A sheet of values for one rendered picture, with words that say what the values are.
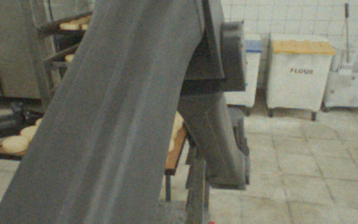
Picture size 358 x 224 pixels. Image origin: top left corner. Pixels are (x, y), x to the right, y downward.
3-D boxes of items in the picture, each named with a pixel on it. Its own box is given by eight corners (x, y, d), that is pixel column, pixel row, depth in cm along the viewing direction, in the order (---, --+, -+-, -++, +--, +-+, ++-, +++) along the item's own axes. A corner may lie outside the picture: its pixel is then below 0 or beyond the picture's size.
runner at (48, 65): (53, 70, 82) (51, 60, 81) (44, 70, 83) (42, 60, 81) (126, 30, 140) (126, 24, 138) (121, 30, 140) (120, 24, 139)
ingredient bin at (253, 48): (202, 115, 318) (204, 43, 285) (207, 93, 374) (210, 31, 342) (254, 119, 309) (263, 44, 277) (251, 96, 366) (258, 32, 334)
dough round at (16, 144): (18, 141, 68) (16, 133, 68) (35, 145, 67) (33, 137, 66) (-3, 151, 64) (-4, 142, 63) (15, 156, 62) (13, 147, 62)
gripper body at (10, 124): (25, 134, 84) (-5, 141, 80) (18, 100, 80) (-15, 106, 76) (30, 143, 79) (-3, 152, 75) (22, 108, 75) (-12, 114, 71)
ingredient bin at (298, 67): (264, 119, 309) (274, 44, 277) (261, 96, 366) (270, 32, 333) (321, 124, 299) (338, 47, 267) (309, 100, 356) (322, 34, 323)
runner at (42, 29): (47, 37, 78) (45, 26, 77) (37, 37, 79) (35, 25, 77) (125, 10, 136) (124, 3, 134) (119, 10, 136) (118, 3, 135)
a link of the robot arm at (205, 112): (112, 64, 26) (242, 55, 23) (125, 15, 29) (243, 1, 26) (203, 191, 62) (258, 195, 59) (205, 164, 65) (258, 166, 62)
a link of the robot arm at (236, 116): (205, 186, 60) (250, 188, 58) (198, 139, 55) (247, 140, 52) (213, 150, 70) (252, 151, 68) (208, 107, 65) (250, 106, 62)
